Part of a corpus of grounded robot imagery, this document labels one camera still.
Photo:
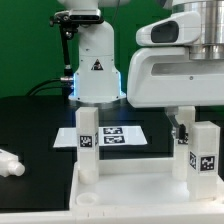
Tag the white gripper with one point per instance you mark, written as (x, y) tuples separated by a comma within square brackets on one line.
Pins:
[(166, 77)]

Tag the white desk top tray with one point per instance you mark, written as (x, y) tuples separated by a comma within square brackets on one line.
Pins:
[(132, 182)]

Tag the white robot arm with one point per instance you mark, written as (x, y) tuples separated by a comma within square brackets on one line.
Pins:
[(98, 81)]

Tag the white marker plate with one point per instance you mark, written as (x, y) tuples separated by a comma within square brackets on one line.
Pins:
[(108, 136)]

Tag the white frame rail front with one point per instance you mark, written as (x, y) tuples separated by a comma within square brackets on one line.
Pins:
[(182, 214)]

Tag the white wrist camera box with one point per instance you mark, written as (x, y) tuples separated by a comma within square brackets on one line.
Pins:
[(179, 29)]

